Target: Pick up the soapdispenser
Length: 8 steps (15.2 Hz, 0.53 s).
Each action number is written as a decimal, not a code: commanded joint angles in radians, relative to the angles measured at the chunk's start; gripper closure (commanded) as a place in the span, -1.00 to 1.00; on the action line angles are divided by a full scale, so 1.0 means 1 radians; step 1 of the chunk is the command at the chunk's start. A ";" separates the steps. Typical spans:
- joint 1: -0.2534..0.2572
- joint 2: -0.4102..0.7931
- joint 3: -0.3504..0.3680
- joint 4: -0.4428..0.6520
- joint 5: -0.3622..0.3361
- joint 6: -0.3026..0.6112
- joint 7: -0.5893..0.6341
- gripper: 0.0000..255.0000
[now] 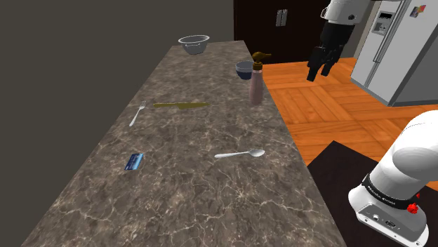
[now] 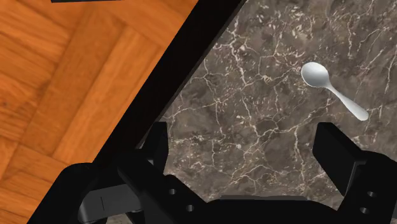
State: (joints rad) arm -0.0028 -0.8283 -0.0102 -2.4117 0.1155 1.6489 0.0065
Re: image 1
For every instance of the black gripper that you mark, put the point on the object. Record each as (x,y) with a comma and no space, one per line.
(335,34)

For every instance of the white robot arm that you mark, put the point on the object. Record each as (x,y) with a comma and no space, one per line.
(393,167)

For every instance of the brown pump bottle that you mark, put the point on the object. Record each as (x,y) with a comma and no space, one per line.
(256,85)

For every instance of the dark wooden cabinet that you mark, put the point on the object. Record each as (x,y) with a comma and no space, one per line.
(260,24)

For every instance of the grey double-door fridge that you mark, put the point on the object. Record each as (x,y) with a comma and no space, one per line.
(397,51)

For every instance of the dark blue bowl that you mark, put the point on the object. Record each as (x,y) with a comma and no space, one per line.
(243,70)

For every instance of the silver spoon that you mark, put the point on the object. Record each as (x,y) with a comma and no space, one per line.
(255,153)

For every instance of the dark robot stand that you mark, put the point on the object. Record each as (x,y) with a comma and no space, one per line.
(338,178)

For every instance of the clear glass bowl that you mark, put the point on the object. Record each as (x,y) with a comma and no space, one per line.
(194,46)

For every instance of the olive knife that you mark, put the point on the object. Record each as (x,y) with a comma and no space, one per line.
(181,105)

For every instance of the silver fork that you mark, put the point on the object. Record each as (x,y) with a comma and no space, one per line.
(136,116)

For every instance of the blue card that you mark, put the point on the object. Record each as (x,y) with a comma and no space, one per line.
(134,161)

